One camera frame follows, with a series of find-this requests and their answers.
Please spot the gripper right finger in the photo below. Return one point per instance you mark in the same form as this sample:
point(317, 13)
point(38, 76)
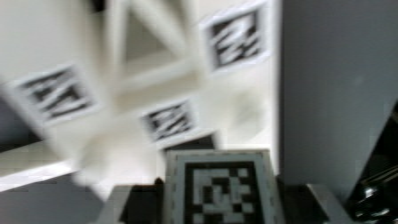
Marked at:
point(320, 208)

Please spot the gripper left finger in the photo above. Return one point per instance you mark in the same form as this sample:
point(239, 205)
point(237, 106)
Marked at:
point(116, 202)

